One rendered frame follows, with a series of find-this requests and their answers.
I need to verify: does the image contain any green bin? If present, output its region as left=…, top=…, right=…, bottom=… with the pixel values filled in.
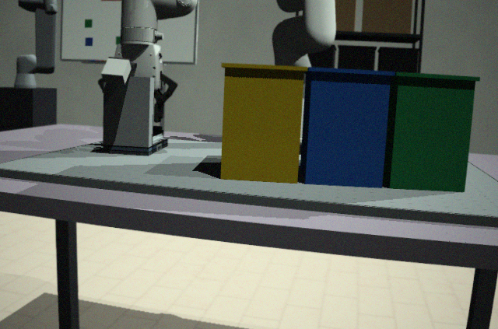
left=383, top=72, right=480, bottom=192

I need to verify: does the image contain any blue bin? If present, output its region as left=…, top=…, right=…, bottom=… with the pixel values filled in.
left=300, top=67, right=395, bottom=188

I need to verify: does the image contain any olive yellow bin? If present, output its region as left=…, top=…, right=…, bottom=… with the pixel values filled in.
left=220, top=63, right=307, bottom=184

